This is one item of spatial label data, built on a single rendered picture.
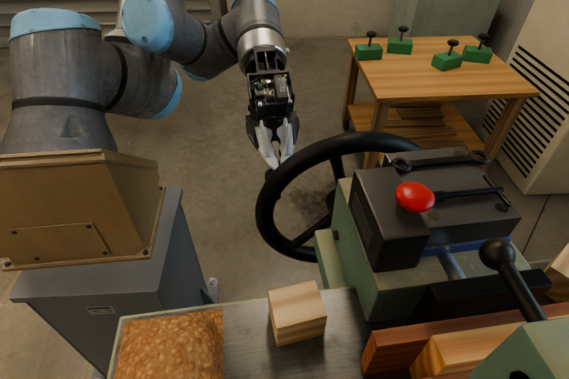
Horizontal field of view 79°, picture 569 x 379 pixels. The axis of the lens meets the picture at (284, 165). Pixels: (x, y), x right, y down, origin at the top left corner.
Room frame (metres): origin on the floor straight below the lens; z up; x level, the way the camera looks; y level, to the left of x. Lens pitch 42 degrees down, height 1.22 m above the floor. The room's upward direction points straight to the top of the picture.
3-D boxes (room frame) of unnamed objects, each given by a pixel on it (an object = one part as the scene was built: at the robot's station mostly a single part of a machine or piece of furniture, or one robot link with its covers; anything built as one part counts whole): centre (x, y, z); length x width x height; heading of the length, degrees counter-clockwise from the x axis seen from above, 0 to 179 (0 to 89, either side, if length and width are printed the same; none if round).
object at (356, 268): (0.22, -0.14, 0.92); 0.15 x 0.13 x 0.09; 98
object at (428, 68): (1.46, -0.66, 0.32); 0.66 x 0.57 x 0.64; 94
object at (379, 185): (0.22, -0.13, 0.99); 0.13 x 0.11 x 0.06; 98
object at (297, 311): (0.14, -0.01, 0.92); 0.04 x 0.03 x 0.04; 104
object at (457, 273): (0.16, -0.14, 0.95); 0.09 x 0.07 x 0.09; 98
